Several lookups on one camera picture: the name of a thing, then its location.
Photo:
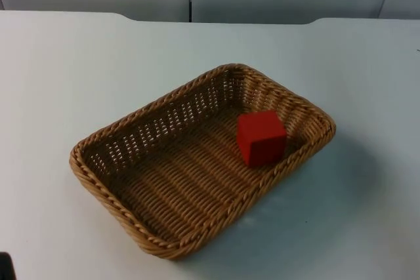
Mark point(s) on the pale brown wicker basket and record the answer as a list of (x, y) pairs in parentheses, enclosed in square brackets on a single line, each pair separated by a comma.
[(170, 181)]

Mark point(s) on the red cube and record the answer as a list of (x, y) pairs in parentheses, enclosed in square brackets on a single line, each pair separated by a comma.
[(259, 139)]

